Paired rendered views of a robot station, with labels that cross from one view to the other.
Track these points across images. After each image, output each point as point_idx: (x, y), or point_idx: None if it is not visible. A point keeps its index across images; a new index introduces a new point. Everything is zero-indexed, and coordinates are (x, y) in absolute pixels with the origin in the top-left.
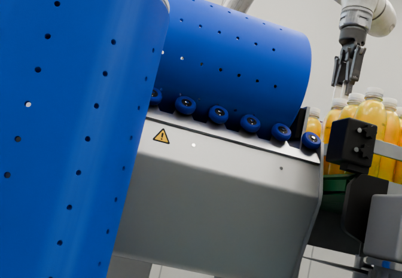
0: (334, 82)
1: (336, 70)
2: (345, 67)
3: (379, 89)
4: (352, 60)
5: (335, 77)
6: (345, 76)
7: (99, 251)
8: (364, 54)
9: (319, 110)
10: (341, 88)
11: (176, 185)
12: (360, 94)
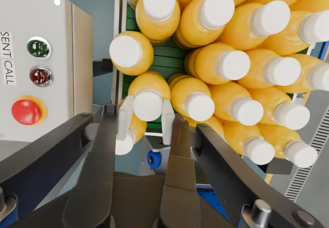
0: (89, 141)
1: (62, 170)
2: (114, 166)
3: (315, 158)
4: (216, 194)
5: (80, 152)
6: (116, 134)
7: None
8: (277, 194)
9: (132, 136)
10: (126, 121)
11: None
12: (272, 156)
